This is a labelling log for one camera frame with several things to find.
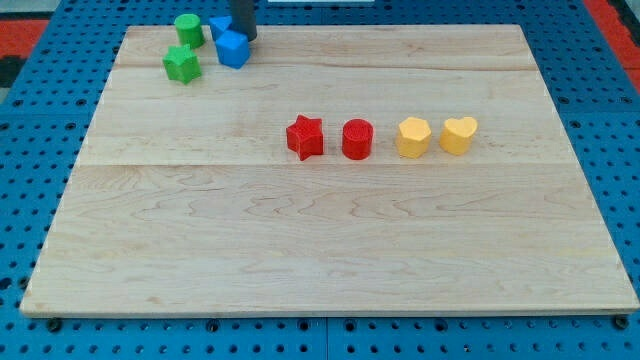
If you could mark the yellow heart block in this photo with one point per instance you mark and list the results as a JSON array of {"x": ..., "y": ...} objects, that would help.
[{"x": 457, "y": 135}]

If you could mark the red star block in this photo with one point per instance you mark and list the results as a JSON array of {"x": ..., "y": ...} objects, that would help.
[{"x": 305, "y": 137}]

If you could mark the dark cylindrical robot pusher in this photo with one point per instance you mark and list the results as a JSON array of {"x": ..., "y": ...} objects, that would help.
[{"x": 243, "y": 18}]

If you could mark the light wooden board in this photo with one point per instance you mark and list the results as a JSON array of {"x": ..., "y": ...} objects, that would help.
[{"x": 185, "y": 201}]

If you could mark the blue block behind pusher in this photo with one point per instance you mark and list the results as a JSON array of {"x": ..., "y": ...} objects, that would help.
[{"x": 218, "y": 25}]

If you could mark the green cylinder block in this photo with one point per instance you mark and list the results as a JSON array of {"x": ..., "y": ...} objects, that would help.
[{"x": 189, "y": 30}]

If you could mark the green star block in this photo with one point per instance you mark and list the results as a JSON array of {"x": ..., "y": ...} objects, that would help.
[{"x": 181, "y": 64}]

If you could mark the red cylinder block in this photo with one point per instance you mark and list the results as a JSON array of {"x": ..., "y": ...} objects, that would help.
[{"x": 357, "y": 138}]

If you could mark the blue cube block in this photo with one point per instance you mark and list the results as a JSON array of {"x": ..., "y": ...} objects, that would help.
[{"x": 232, "y": 49}]

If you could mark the yellow hexagon block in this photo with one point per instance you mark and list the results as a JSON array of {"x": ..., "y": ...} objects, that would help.
[{"x": 413, "y": 137}]

